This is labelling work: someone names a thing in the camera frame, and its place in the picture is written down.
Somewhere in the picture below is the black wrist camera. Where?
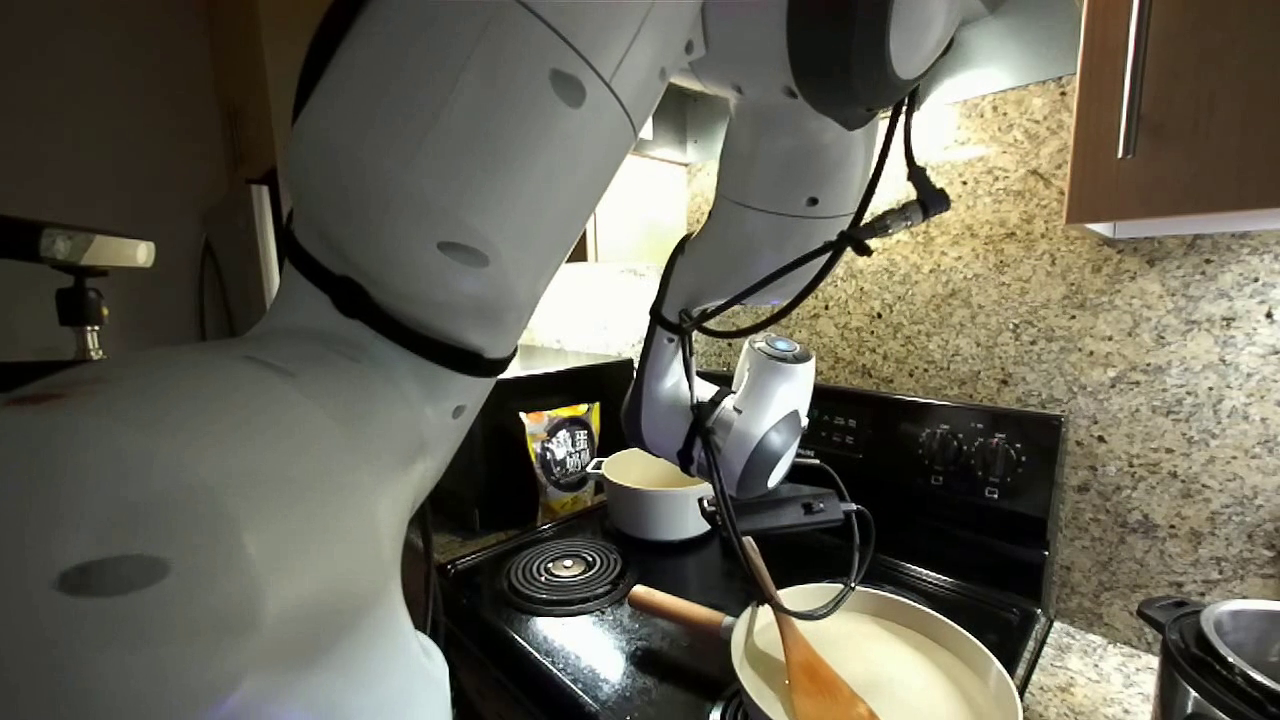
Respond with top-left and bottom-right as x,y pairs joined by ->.
764,486 -> 871,535

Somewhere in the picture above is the silver cabinet handle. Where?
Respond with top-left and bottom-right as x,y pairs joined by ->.
1117,0 -> 1148,163

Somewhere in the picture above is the dark brown wall cabinet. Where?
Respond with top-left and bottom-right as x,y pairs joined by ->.
1064,0 -> 1280,243

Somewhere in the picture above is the black electric stove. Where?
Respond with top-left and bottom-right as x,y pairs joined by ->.
430,366 -> 1073,720

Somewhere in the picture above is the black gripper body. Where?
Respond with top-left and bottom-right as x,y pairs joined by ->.
696,471 -> 778,546

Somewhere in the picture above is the black pot at right edge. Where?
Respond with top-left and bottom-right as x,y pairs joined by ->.
1135,591 -> 1280,720

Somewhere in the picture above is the grey stereo camera bar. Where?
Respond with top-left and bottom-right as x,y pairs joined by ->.
0,217 -> 160,278

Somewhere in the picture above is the white two-handled pot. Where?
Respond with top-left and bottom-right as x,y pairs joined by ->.
582,445 -> 720,546

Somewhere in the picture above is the yellow black snack bag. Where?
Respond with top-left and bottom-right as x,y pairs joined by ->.
514,397 -> 608,529

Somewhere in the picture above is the steel range hood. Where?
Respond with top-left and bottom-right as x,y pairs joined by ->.
915,0 -> 1084,135

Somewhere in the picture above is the light-edged wooden wall cabinet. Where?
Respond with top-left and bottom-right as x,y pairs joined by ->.
252,0 -> 337,176

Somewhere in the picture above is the cream frying pan wooden handle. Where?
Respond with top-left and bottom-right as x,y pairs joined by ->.
623,581 -> 1027,720

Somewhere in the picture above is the wooden cooking spoon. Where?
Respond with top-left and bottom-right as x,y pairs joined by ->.
737,534 -> 884,720

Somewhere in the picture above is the black coil burner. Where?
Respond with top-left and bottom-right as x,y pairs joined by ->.
500,534 -> 634,617

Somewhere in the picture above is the black camera stand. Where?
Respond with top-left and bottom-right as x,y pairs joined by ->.
0,263 -> 115,397

